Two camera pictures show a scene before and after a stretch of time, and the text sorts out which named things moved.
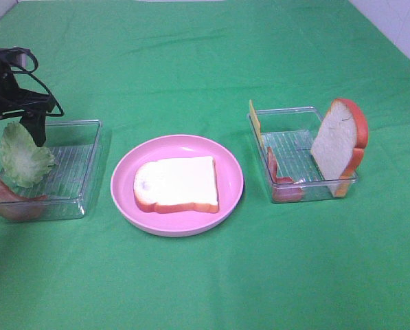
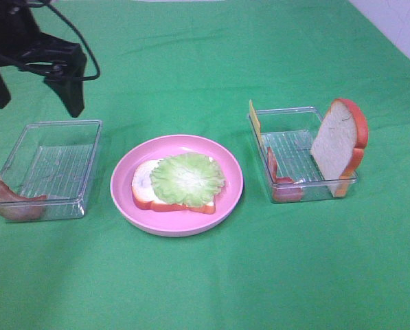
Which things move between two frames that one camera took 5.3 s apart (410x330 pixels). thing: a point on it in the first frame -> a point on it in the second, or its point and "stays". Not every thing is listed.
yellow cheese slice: [256, 122] stays
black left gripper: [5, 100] -> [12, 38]
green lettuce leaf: [21, 160] -> [188, 179]
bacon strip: [283, 194] stays
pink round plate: [177, 222] stays
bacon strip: [9, 205] stays
